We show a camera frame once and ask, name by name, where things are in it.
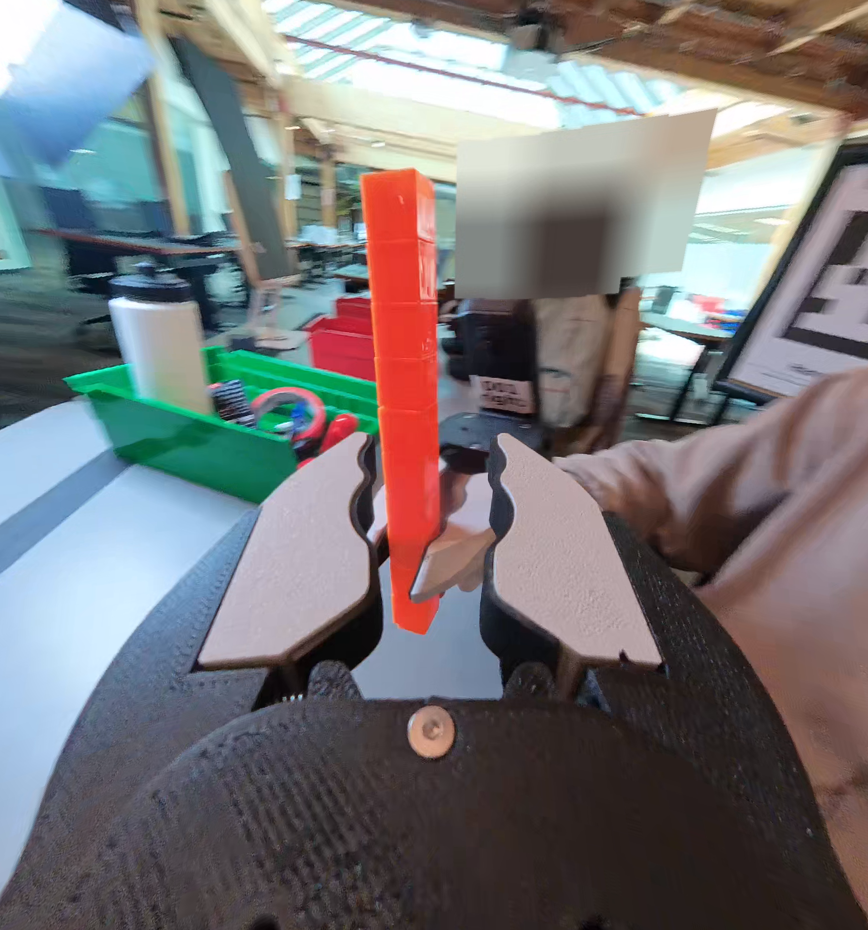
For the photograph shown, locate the red tape roll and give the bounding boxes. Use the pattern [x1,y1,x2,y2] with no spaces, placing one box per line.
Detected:
[251,387,327,444]

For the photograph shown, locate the low red plastic bin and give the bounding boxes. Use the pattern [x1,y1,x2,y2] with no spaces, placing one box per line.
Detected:
[305,314,377,382]

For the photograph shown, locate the green plastic bin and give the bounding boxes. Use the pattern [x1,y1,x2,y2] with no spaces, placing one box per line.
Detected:
[63,347,380,506]

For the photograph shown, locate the wooden office desk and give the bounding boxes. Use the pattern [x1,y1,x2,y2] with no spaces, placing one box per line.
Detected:
[38,225,249,328]

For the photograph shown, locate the black framed marker sign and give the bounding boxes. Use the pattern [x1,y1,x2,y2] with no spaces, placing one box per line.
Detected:
[713,141,868,408]

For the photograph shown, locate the person's right hand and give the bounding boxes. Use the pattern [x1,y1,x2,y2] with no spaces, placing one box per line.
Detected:
[440,468,496,594]

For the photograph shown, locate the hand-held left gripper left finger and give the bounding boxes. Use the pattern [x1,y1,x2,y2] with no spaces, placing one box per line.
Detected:
[198,432,384,671]

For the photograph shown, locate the long orange block stick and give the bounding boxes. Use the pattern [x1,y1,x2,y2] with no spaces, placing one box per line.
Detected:
[360,169,442,635]

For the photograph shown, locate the ceiling mounted device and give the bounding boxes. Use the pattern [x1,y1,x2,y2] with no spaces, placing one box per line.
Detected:
[503,18,555,53]

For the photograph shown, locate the black board with wooden rim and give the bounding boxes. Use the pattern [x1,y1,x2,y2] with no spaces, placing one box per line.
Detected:
[169,36,293,280]

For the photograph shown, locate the black remote control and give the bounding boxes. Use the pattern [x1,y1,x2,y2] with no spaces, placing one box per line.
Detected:
[207,379,257,430]

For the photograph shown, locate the person's right forearm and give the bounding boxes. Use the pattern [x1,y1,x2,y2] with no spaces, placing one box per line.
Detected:
[554,363,868,589]

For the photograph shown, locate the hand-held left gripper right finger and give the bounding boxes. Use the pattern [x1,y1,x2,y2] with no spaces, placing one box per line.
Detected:
[481,434,664,671]

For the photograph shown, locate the white bottle black cap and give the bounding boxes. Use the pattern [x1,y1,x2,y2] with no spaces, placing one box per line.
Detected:
[108,262,213,417]

